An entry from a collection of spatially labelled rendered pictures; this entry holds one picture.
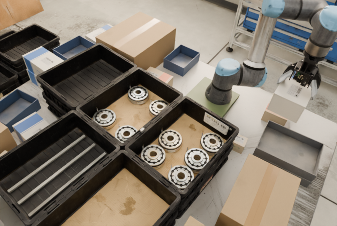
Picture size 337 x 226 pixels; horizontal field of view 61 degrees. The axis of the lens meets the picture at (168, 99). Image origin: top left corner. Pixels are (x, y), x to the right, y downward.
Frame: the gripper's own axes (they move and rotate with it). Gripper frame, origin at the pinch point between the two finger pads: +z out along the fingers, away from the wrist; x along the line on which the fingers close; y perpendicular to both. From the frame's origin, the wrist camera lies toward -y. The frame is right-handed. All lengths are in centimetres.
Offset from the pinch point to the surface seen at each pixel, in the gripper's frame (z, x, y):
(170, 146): 25, -33, 37
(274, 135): 35.4, 0.9, -6.3
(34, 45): 62, -185, 0
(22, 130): 31, -94, 66
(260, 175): 24.6, 3.6, 26.6
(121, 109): 28, -65, 32
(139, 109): 28, -58, 26
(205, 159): 24.8, -17.7, 33.2
